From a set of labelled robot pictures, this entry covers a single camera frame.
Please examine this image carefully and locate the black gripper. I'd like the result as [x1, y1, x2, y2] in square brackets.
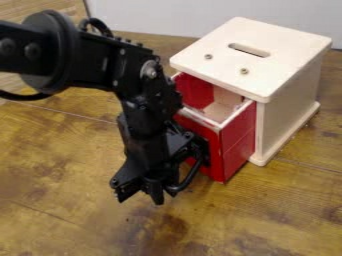
[109, 111, 200, 206]

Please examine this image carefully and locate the black metal drawer handle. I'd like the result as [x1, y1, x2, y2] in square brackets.
[165, 141, 212, 194]

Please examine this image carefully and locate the red drawer front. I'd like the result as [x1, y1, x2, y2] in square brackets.
[173, 73, 257, 183]

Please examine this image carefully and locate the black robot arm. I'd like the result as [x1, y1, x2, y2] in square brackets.
[0, 10, 205, 205]

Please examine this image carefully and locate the white wooden box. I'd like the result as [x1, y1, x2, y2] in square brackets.
[170, 17, 332, 166]

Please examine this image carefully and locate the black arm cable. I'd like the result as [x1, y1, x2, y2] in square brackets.
[0, 87, 55, 102]

